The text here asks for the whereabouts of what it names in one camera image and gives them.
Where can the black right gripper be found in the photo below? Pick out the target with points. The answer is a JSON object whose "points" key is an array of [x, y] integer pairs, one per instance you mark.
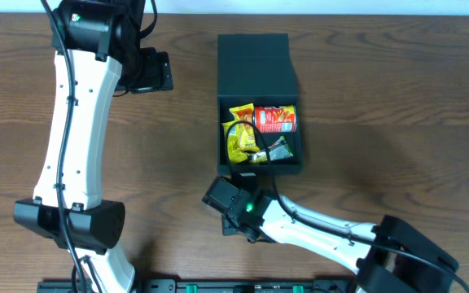
{"points": [[230, 224]]}

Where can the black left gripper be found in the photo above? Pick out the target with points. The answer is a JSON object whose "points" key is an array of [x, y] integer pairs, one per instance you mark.
{"points": [[153, 71]]}

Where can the yellow wafer snack packet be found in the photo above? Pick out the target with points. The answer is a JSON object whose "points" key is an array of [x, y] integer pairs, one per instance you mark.
{"points": [[233, 134]]}

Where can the green white snack packet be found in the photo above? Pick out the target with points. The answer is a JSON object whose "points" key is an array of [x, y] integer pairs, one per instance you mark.
{"points": [[279, 150]]}

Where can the yellow peanut butter snack packet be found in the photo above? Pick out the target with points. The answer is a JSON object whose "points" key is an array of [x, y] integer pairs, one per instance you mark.
{"points": [[247, 139]]}

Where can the red Pringles can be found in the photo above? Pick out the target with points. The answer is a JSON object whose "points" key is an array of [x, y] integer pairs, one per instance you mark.
{"points": [[279, 119]]}

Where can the black gift box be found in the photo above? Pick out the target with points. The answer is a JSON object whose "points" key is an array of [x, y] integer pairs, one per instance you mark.
{"points": [[256, 69]]}

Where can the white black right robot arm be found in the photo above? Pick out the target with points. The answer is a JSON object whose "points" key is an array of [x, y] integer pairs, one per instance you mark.
{"points": [[391, 256]]}

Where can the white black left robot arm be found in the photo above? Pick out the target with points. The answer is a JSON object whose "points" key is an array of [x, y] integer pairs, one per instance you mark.
{"points": [[98, 55]]}

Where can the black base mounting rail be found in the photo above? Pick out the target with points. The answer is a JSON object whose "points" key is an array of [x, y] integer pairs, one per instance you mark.
{"points": [[259, 286]]}

